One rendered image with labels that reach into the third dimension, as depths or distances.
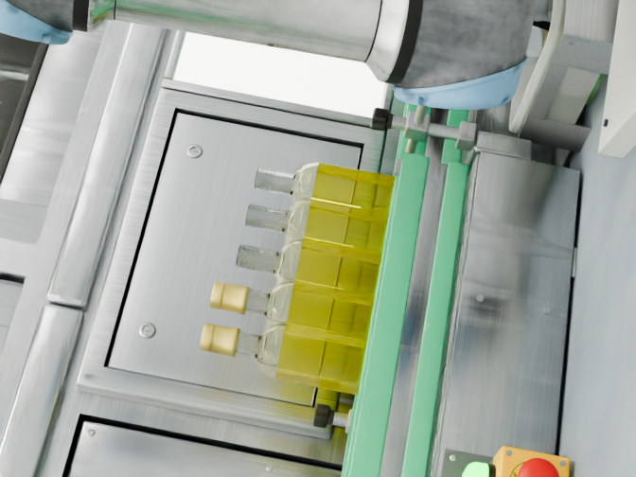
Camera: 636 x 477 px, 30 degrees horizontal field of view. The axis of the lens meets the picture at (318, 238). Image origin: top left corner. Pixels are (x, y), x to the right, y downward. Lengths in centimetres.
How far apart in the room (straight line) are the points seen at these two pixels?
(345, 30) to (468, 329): 39
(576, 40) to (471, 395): 40
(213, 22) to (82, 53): 80
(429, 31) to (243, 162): 67
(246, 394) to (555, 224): 46
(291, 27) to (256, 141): 65
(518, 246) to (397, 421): 25
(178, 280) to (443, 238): 41
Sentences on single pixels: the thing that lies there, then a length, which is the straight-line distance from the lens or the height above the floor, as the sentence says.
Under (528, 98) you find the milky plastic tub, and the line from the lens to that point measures 141.
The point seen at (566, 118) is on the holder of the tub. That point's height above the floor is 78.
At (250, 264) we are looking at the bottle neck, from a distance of 149.
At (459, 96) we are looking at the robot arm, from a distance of 111.
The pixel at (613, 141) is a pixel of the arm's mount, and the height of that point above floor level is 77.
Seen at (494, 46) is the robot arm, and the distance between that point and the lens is 111.
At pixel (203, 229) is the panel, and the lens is 166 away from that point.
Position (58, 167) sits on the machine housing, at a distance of 177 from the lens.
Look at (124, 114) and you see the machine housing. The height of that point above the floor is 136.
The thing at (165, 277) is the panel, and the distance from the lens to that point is 163.
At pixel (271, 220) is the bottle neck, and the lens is 151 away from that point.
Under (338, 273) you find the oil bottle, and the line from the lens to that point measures 146.
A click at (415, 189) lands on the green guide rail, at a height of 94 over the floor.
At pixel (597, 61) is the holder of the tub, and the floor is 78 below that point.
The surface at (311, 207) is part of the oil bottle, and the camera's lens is 150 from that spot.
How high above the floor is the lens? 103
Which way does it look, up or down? 1 degrees up
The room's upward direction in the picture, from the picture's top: 79 degrees counter-clockwise
